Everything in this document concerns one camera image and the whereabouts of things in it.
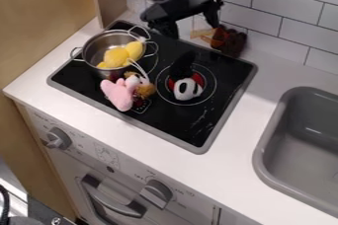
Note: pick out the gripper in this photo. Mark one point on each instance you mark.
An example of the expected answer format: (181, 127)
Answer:
(185, 3)

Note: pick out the black and white plush bear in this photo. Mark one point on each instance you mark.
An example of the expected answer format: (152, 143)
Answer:
(185, 87)

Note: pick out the brown toy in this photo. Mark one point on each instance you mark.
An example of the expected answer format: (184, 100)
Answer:
(229, 41)

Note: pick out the yellow toy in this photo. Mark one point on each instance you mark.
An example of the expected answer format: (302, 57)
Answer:
(118, 56)

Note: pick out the silver pot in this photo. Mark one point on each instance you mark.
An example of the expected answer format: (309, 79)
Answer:
(99, 46)

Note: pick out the toy stove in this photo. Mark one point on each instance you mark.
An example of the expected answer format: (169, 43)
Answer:
(193, 120)

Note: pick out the pink plush toy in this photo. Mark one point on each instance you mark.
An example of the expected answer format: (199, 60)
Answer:
(119, 92)

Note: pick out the toy sink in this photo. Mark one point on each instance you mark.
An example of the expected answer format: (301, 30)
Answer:
(303, 150)

